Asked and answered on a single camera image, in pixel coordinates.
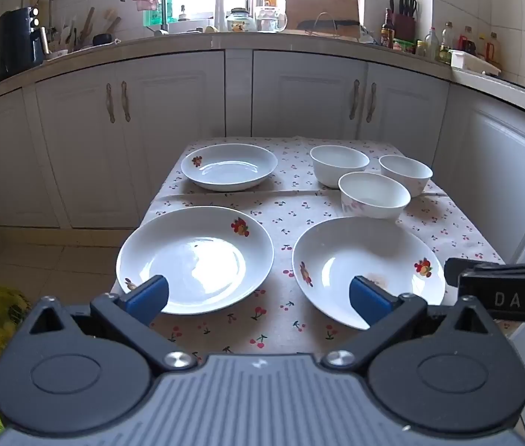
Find black air fryer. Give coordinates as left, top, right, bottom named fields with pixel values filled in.
left=0, top=7, right=46, bottom=82

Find knife block with knives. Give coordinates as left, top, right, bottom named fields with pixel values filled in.
left=388, top=0, right=418, bottom=43

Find white plastic container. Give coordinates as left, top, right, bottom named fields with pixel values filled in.
left=448, top=49, right=501, bottom=76

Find metal kitchen faucet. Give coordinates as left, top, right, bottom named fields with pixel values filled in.
left=120, top=0, right=171, bottom=36

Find white bowl with pink flowers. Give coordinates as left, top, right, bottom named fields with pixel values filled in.
left=339, top=172, right=411, bottom=220

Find cherry print tablecloth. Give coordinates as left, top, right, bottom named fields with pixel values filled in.
left=109, top=136, right=507, bottom=358

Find wooden cutting board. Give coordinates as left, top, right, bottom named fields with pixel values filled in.
left=285, top=0, right=361, bottom=39

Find white plate with fruit print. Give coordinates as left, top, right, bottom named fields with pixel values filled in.
left=292, top=216, right=446, bottom=330
left=116, top=206, right=275, bottom=315
left=181, top=143, right=278, bottom=191

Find clear oil bottle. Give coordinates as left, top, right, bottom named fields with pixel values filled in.
left=438, top=22, right=455, bottom=64

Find green dish soap bottle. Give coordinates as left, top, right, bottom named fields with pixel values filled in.
left=142, top=0, right=168, bottom=27

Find white kitchen cabinets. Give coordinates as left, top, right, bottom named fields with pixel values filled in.
left=0, top=49, right=525, bottom=263

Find dark sauce bottle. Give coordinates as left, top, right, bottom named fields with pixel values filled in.
left=380, top=8, right=396, bottom=49

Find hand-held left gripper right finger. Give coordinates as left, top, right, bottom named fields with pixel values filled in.
left=321, top=275, right=496, bottom=373

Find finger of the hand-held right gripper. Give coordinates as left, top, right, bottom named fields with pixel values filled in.
left=444, top=258, right=525, bottom=322

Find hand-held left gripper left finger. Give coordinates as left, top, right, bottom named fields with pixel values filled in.
left=28, top=275, right=198, bottom=373

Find wooden spatula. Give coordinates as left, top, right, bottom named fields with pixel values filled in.
left=80, top=7, right=97, bottom=48

